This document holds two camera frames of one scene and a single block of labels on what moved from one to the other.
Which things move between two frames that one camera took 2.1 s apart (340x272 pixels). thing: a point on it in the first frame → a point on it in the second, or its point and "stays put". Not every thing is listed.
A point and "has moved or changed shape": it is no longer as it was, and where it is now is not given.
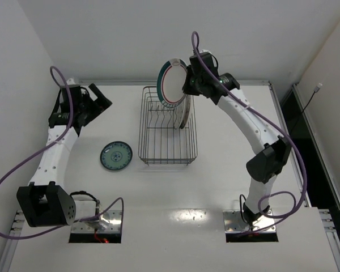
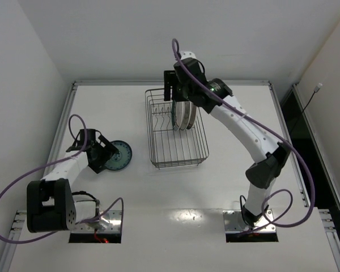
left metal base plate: [110, 221] stays put
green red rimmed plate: [186, 109] → [193, 116]
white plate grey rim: [179, 113] → [187, 109]
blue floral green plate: [116, 155] stays put
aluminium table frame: [164, 181] stays put
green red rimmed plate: [169, 83] has moved or changed shape
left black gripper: [90, 103] → [107, 150]
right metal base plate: [233, 222] stays put
